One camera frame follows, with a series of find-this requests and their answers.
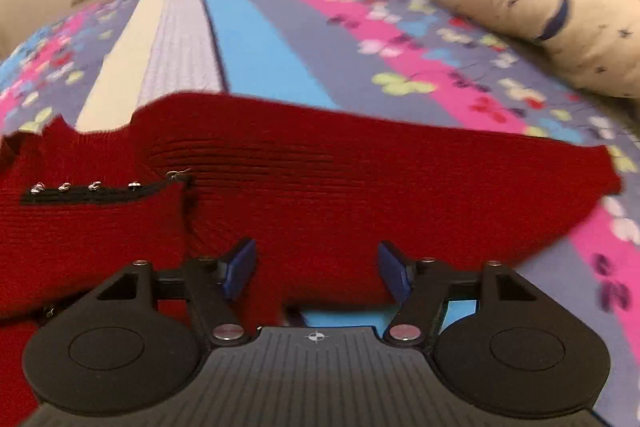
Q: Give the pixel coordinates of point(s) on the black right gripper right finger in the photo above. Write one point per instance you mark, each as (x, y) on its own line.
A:
(421, 289)

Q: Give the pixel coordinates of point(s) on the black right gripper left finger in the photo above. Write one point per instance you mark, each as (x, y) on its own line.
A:
(211, 286)

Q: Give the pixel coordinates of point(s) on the red knit cardigan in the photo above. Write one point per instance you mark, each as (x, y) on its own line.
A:
(192, 174)

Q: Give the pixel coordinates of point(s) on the colourful floral bed blanket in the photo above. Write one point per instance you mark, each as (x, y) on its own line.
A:
(400, 60)

